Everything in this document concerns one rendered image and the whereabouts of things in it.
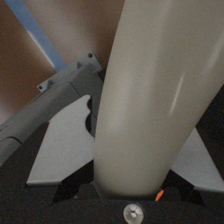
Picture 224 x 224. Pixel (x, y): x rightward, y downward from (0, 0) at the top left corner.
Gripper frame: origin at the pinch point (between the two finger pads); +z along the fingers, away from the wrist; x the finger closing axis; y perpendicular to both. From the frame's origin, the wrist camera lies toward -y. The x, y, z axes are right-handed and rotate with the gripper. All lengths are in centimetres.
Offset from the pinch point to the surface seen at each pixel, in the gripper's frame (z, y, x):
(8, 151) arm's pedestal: 8.1, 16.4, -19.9
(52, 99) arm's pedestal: 30.5, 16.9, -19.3
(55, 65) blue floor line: 91, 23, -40
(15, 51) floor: 93, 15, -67
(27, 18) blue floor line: 93, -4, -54
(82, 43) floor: 91, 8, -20
